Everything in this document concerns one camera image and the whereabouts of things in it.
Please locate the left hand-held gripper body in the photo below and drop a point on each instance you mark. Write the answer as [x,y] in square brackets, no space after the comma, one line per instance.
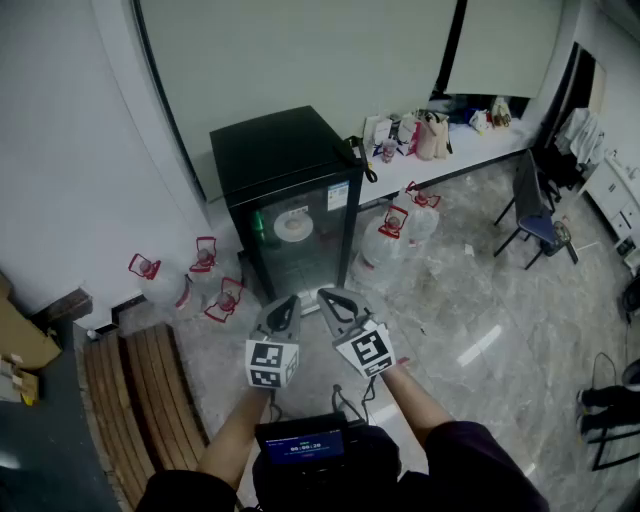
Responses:
[265,357]

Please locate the white coat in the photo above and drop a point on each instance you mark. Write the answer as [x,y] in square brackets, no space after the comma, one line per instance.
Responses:
[582,135]

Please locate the person's left forearm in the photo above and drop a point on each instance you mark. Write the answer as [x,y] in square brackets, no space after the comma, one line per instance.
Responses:
[235,440]

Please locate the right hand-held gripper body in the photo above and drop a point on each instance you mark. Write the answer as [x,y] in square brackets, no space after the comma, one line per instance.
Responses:
[367,350]

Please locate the round waste bin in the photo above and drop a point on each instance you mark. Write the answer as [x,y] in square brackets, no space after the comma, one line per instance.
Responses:
[562,237]

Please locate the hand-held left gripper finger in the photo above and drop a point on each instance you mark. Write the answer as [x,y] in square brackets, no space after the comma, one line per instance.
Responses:
[263,325]
[295,330]

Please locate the beige tote bag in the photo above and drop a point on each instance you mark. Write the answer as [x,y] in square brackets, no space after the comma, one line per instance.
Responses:
[434,136]

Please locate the white cabinet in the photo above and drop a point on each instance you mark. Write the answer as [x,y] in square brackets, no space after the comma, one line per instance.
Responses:
[615,195]

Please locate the white bag red print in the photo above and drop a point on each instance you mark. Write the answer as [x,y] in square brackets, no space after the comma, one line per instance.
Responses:
[407,134]

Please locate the white long bench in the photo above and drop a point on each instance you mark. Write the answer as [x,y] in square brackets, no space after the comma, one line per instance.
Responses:
[450,165]

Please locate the white plastic bag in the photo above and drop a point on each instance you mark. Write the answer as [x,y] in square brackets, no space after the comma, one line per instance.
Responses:
[480,120]

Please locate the white plate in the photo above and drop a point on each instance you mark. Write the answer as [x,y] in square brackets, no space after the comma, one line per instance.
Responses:
[280,232]

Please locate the clear drink cup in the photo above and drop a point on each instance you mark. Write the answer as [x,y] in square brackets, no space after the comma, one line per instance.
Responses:
[389,150]

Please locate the black office chair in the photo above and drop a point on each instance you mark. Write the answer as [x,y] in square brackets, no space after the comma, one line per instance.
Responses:
[560,175]

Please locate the wooden slat pallet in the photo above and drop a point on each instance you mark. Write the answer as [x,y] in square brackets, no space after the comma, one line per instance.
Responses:
[140,400]

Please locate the blue-grey chair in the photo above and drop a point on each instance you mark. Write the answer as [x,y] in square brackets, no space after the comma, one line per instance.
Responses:
[530,200]

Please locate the white paper bag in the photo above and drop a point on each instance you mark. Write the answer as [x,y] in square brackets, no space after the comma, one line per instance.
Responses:
[377,131]

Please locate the person's right forearm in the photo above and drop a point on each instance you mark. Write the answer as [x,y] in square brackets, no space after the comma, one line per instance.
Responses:
[420,405]

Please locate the dark wooden block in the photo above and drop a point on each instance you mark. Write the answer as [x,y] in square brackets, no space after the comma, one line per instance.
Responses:
[70,305]

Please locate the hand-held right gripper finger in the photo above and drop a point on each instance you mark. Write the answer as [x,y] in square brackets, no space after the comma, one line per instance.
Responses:
[357,309]
[330,327]

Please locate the black metal stool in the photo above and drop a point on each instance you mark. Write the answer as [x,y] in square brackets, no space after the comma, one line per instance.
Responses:
[615,442]

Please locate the brown egg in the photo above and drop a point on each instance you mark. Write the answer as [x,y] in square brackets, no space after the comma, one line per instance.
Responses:
[294,223]

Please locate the black chest-mounted screen device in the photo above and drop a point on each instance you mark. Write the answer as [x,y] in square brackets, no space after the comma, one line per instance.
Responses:
[305,445]

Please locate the black mini fridge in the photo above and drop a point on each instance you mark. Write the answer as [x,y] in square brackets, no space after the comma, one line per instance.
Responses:
[270,150]

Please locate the green bottle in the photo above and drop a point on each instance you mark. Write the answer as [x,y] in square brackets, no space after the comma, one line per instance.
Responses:
[258,225]

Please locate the narrow pale roller blind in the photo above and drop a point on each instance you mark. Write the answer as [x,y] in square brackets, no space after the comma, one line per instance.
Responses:
[505,50]

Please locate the yellow patterned bag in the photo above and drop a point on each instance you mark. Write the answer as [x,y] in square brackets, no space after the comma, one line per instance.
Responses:
[500,112]

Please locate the large cardboard box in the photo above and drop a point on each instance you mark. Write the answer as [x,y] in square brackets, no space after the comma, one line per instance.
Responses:
[25,330]

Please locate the wide pale roller blind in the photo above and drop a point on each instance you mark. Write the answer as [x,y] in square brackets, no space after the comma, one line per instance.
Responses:
[300,60]

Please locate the small cardboard boxes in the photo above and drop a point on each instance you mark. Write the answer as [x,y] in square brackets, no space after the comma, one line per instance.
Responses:
[17,380]

